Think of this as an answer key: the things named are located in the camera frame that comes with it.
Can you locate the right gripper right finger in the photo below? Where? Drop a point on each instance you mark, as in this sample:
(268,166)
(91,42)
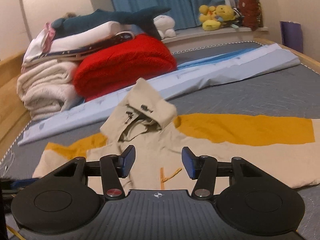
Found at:
(194,164)

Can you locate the yellow plush toy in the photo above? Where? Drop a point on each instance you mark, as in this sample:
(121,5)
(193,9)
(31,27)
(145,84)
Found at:
(213,18)

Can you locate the cream folded blanket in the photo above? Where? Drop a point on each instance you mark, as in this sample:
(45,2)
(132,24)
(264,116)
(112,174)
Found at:
(47,89)

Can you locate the dark red cushion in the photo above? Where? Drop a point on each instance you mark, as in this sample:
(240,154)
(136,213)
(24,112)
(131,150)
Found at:
(252,13)

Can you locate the beige and mustard jacket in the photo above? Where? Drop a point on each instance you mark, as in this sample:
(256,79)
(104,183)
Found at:
(285,147)

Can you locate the grey quilted mattress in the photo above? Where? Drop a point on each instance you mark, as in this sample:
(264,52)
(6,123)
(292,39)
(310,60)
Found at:
(290,92)

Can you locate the white folded pillow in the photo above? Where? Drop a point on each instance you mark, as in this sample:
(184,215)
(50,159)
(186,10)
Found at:
(92,36)

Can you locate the red knitted blanket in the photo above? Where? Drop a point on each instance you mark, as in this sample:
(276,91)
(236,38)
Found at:
(120,66)

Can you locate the light blue folded sheet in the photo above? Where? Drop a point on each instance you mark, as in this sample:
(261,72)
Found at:
(190,76)

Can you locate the blue shark plush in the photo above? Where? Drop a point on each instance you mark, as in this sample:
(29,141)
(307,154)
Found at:
(143,19)

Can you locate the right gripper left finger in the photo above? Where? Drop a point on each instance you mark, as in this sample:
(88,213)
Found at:
(112,166)

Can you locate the white plush toy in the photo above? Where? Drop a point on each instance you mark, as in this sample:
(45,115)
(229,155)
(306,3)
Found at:
(165,26)

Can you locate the navy patterned folded cloth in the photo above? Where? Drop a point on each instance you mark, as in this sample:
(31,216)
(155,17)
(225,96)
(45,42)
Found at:
(83,52)

